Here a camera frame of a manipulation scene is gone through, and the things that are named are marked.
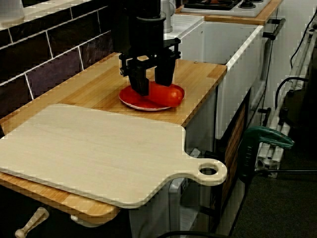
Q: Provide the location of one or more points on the grey toy stove top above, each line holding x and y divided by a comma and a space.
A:
247, 12

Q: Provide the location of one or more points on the white toy sink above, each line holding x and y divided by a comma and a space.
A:
223, 42

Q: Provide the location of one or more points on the white metal stand frame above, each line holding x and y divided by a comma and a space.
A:
270, 153

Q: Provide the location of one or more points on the brown slatted door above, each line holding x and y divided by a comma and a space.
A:
232, 153

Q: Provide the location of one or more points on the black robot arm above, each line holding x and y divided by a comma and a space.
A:
143, 7

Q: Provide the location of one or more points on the grey toy ice dispenser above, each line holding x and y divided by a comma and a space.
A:
177, 198

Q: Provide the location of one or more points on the light wooden cutting board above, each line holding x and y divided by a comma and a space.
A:
86, 148

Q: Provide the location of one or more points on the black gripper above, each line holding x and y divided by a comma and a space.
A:
146, 37

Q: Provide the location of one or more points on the grey toy faucet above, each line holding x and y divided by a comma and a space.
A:
169, 15

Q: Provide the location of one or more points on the red round plate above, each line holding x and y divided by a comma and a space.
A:
128, 99

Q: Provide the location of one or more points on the black stove burner grate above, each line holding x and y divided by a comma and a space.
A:
223, 5

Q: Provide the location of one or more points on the long red pepper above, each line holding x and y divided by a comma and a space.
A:
168, 95

